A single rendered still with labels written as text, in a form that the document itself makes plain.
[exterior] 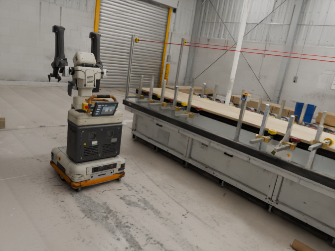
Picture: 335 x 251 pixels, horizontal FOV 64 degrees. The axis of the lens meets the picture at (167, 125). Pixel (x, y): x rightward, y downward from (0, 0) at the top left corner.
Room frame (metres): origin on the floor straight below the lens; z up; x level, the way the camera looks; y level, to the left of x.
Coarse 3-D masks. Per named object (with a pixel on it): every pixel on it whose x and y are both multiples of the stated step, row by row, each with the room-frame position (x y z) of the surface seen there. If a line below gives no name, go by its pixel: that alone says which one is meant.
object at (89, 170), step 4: (100, 164) 2.61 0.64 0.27; (104, 164) 2.63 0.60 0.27; (108, 164) 2.67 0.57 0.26; (112, 164) 2.70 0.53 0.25; (116, 164) 2.74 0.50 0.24; (120, 164) 2.77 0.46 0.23; (88, 168) 2.50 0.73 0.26; (92, 168) 2.53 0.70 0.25; (96, 168) 2.56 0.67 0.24; (100, 168) 2.60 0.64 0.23; (104, 168) 2.63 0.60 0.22; (108, 168) 2.67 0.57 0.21; (112, 168) 2.70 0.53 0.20; (116, 168) 2.74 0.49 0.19; (88, 172) 2.50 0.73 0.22; (92, 172) 2.54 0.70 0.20; (96, 172) 2.56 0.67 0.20
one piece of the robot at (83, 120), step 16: (96, 96) 2.63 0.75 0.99; (112, 96) 2.76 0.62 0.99; (80, 112) 2.60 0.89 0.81; (80, 128) 2.51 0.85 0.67; (96, 128) 2.64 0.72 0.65; (112, 128) 2.77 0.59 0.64; (80, 144) 2.52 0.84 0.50; (96, 144) 2.64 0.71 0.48; (112, 144) 2.78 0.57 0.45; (80, 160) 2.52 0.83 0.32
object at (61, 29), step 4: (56, 28) 2.97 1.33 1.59; (60, 28) 2.95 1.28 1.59; (64, 28) 2.98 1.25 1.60; (60, 32) 2.95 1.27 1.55; (60, 36) 2.94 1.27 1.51; (60, 40) 2.94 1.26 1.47; (60, 44) 2.93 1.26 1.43; (60, 48) 2.93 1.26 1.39; (60, 52) 2.92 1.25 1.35; (60, 56) 2.91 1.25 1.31; (64, 56) 2.94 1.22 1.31; (56, 60) 2.92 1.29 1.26; (64, 60) 2.94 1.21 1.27; (56, 64) 2.92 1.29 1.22
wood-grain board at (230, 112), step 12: (168, 96) 3.94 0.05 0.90; (180, 96) 4.13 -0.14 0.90; (192, 96) 4.33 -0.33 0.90; (204, 108) 3.39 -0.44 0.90; (216, 108) 3.53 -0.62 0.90; (228, 108) 3.68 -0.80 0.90; (252, 120) 3.08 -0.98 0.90; (276, 120) 3.32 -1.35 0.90; (276, 132) 2.70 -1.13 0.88; (300, 132) 2.79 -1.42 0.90; (312, 132) 2.89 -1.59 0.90; (324, 132) 2.99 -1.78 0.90
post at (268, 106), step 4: (268, 104) 2.60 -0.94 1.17; (268, 108) 2.58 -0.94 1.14; (264, 112) 2.61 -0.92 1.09; (268, 112) 2.59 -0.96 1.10; (264, 116) 2.60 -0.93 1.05; (264, 120) 2.59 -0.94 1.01; (264, 124) 2.59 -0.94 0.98; (260, 128) 2.61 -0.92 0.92; (264, 128) 2.60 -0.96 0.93; (260, 132) 2.60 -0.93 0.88; (256, 144) 2.61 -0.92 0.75; (260, 144) 2.60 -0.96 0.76
